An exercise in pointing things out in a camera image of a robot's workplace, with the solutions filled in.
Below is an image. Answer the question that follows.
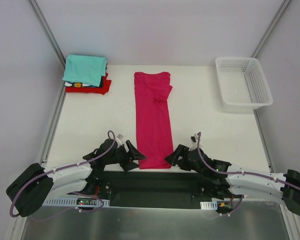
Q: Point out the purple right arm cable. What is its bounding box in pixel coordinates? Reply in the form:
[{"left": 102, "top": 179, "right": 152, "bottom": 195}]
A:
[{"left": 196, "top": 131, "right": 300, "bottom": 196}]

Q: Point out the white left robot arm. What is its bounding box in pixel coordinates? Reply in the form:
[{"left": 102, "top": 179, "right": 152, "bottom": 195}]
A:
[{"left": 5, "top": 138, "right": 146, "bottom": 217}]

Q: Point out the crimson pink t shirt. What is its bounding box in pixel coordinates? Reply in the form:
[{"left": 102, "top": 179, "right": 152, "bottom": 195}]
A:
[{"left": 134, "top": 72, "right": 174, "bottom": 170}]

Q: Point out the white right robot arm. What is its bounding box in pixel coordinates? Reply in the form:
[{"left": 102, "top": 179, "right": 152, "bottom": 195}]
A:
[{"left": 164, "top": 144, "right": 300, "bottom": 216}]

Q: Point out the folded dark printed t shirt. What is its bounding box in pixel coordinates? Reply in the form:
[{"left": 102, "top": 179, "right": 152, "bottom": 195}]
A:
[{"left": 64, "top": 81, "right": 104, "bottom": 89}]

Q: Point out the folded teal t shirt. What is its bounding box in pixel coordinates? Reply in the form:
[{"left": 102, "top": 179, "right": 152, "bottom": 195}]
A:
[{"left": 62, "top": 54, "right": 107, "bottom": 87}]

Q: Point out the white plastic basket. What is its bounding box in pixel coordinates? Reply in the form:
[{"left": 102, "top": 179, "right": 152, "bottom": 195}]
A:
[{"left": 215, "top": 56, "right": 273, "bottom": 112}]

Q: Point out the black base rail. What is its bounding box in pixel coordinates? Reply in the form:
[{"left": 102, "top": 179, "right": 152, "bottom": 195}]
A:
[{"left": 55, "top": 169, "right": 251, "bottom": 210}]

